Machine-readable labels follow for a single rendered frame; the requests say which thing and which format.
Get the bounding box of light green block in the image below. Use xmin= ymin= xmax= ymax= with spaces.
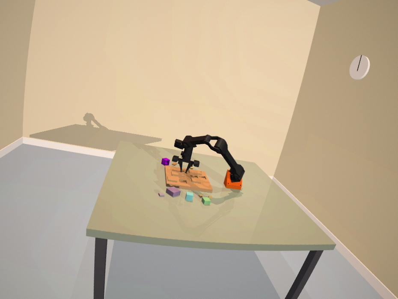
xmin=202 ymin=197 xmax=211 ymax=205

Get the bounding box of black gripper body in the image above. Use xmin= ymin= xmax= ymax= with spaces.
xmin=172 ymin=151 xmax=199 ymax=167

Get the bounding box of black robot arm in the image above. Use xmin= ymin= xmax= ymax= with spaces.
xmin=174 ymin=135 xmax=245 ymax=182

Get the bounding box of light teal cube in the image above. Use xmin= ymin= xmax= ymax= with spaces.
xmin=185 ymin=192 xmax=193 ymax=201

